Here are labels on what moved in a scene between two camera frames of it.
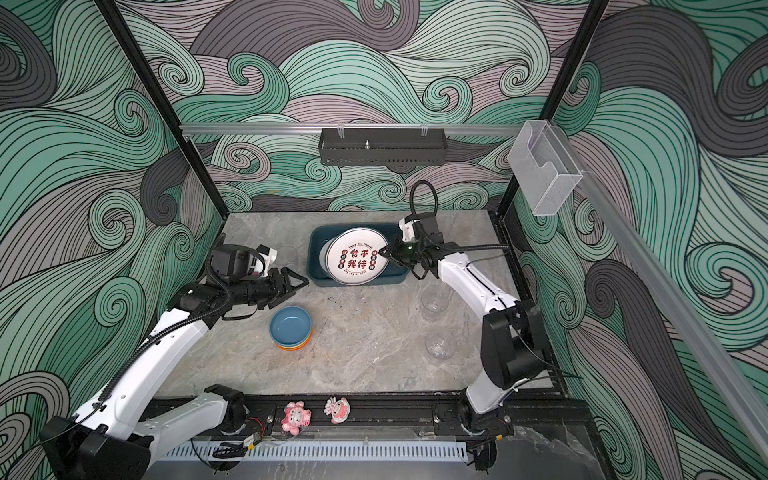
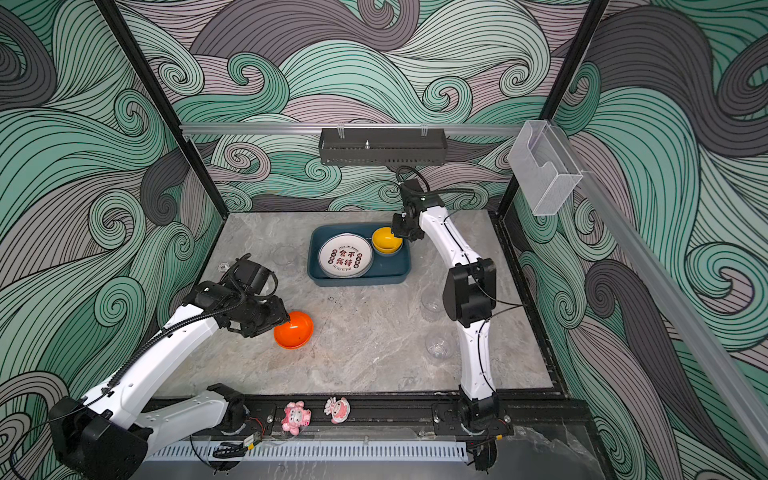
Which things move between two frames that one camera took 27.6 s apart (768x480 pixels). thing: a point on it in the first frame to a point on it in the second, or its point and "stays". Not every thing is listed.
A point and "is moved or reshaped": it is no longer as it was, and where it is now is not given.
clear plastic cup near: x=440 y=345 stays
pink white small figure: x=338 y=409 stays
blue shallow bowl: x=290 y=325 is moved or reshaped
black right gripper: x=395 y=253 to x=398 y=231
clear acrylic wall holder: x=544 y=166 stays
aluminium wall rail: x=349 y=129 stays
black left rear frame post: x=160 y=97 stays
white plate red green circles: x=351 y=256 is moved or reshaped
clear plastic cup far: x=435 y=298 stays
